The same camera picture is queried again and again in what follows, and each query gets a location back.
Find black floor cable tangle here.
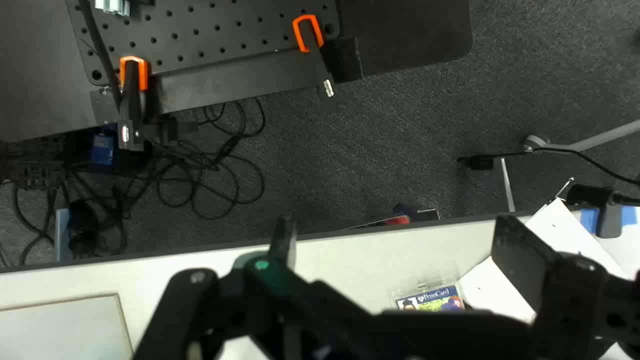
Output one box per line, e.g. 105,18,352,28
11,99,268,264

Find orange handled bar clamp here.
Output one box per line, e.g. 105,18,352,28
116,57,152,155
291,13,340,102

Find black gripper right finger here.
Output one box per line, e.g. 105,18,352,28
490,215,559,322

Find white paper sheets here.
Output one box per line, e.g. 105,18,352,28
459,196,636,326

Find small blue box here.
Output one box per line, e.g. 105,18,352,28
89,130,118,169

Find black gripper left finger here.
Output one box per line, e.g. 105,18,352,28
268,217,301,286

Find small colourful card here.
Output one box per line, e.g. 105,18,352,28
395,285,468,314

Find metal tripod stand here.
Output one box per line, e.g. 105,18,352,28
456,118,640,217

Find red handled tool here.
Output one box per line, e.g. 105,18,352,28
363,204,442,231

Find black pegboard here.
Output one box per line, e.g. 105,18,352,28
65,0,345,89

